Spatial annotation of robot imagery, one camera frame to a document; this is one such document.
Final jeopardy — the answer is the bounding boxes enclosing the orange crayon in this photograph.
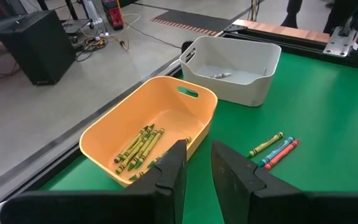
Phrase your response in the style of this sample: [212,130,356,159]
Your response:
[263,138,300,171]

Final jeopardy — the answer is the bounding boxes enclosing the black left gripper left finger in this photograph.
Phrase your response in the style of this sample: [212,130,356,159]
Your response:
[126,139,188,224]

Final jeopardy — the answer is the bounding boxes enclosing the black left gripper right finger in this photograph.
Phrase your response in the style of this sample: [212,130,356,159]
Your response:
[211,140,304,224]

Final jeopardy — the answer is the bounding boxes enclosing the person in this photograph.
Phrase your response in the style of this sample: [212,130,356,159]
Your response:
[280,0,304,29]
[323,0,354,35]

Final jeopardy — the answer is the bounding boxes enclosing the black striped floor mat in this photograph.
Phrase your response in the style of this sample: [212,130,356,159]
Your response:
[150,9,233,37]

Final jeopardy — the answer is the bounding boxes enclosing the yellow plastic bin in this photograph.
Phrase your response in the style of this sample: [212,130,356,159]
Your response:
[78,75,219,187]

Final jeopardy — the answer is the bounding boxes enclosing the red floor device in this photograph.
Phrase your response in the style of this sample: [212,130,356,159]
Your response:
[103,0,124,31]

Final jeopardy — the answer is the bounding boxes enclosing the pile of green crayons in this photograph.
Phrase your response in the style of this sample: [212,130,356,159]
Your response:
[116,123,155,175]

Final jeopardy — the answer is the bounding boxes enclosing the black floor cabinet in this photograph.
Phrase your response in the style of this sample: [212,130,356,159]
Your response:
[0,9,76,86]

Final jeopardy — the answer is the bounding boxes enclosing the white crayon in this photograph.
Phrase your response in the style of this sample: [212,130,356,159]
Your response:
[209,72,232,79]

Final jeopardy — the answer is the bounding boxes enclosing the blue crayon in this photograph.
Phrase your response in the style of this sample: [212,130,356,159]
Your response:
[258,136,295,168]

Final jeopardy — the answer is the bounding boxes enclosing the tangled floor cables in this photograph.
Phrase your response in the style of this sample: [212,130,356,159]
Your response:
[73,14,131,63]

